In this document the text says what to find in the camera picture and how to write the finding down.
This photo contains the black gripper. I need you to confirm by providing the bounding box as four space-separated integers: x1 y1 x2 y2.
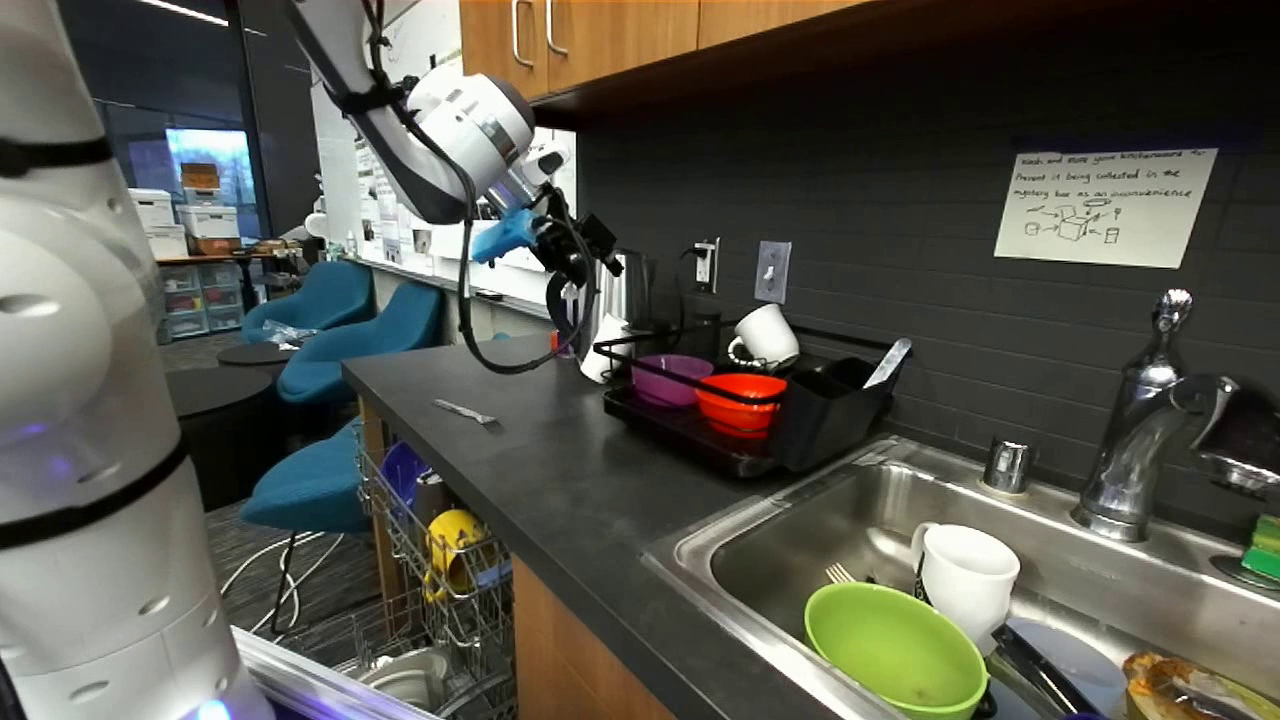
533 187 628 320

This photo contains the purple bowl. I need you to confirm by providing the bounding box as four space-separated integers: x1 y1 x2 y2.
628 354 717 413

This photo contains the white mug with blue rim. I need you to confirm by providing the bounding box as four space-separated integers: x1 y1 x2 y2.
725 300 803 374

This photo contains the small metal strip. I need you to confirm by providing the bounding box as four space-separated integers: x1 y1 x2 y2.
433 395 503 432

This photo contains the red bowl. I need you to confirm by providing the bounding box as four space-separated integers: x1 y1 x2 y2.
691 370 792 443

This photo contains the printed research poster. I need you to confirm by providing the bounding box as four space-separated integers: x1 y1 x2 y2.
350 131 463 278

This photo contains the blue upholstered chair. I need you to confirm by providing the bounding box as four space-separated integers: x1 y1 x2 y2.
238 418 377 535
241 255 379 354
271 278 447 407

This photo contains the whiteboard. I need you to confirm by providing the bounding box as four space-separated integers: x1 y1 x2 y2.
309 0 580 309

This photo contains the black utensil caddy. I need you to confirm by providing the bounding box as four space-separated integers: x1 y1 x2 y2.
773 354 895 478

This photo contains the yellow mug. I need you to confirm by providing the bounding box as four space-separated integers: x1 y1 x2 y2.
421 503 490 603

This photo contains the white utensil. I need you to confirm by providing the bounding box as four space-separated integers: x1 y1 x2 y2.
859 334 921 395

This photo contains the dark round side table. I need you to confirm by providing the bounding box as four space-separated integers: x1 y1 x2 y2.
216 337 299 377

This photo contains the stainless steel sink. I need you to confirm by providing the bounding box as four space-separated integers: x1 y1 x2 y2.
640 432 1280 720

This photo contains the dishwasher cup rack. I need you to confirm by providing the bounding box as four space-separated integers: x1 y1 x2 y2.
356 443 516 667

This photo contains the shelf with storage boxes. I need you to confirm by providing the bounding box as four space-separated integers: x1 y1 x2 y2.
130 158 257 346

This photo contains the wooden base cabinet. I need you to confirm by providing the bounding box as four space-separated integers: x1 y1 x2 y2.
510 555 676 720

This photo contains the dishwasher plate rack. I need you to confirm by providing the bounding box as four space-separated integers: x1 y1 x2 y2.
350 638 521 720

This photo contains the white dinner plate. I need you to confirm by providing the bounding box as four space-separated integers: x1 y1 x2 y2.
356 648 452 712

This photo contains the plain white mug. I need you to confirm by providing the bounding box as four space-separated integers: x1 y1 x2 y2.
908 522 1025 648

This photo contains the green bowl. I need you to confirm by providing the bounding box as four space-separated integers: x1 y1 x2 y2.
800 580 991 720

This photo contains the chrome faucet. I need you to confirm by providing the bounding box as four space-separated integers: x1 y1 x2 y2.
1072 284 1243 545

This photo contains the brown plate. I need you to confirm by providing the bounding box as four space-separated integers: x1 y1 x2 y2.
1122 648 1280 720

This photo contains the green sponge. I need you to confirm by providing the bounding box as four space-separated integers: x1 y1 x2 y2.
1238 513 1280 585

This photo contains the blue wrist camera box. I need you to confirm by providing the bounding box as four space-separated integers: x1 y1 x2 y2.
467 204 546 270

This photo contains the metal light switch plate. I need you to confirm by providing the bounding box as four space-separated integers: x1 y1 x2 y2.
753 237 797 304

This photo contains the black wire dish rack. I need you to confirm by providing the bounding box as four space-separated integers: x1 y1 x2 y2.
593 316 901 482

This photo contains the wooden wall cabinet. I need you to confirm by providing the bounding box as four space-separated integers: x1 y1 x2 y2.
457 0 871 126

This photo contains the metal cabinet door handle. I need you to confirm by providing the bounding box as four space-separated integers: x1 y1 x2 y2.
510 0 542 71
542 0 576 66

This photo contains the white power cable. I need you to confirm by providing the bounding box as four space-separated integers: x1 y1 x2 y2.
216 529 343 641

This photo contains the white paper wall sign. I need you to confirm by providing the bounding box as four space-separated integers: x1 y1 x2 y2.
991 145 1225 273

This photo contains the black handled utensil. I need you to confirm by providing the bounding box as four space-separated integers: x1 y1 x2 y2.
991 624 1097 720

